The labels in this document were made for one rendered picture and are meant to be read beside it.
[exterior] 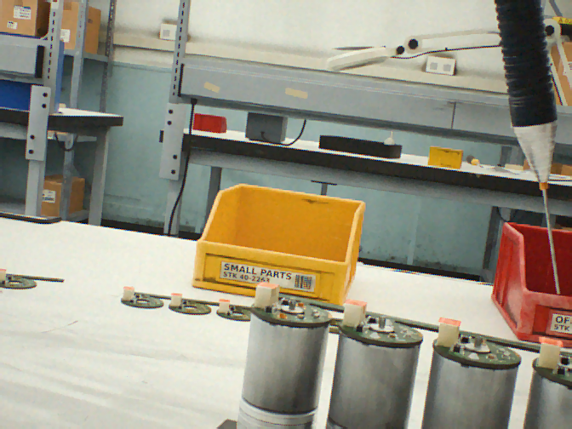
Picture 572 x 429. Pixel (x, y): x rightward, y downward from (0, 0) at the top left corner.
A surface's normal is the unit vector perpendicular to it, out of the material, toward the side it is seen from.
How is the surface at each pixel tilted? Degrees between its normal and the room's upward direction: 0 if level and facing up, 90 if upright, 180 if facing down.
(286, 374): 90
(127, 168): 90
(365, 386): 90
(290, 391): 90
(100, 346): 0
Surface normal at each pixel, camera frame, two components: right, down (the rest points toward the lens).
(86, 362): 0.13, -0.98
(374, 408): -0.01, 0.13
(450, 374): -0.71, 0.00
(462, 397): -0.36, 0.07
